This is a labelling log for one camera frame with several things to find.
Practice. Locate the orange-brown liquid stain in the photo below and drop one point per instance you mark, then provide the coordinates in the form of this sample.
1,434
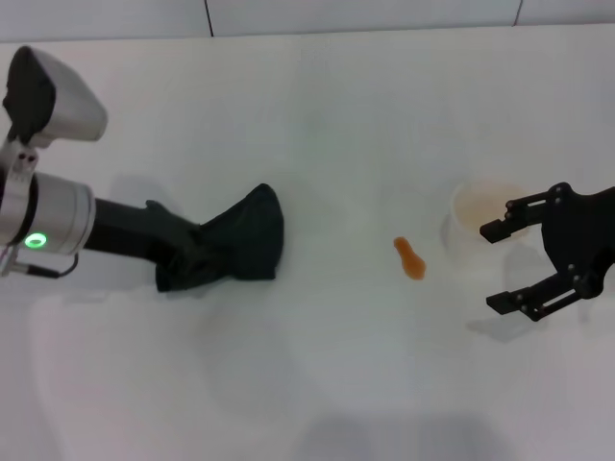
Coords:
410,261

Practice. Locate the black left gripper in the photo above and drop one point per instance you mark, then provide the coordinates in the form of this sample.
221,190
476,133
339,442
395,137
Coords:
120,225

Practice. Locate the dark cloth rag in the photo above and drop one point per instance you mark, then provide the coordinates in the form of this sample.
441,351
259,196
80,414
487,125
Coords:
245,240

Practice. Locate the white paper cup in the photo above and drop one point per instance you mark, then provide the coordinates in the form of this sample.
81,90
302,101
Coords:
473,206

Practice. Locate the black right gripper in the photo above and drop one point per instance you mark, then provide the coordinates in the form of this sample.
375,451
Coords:
586,230

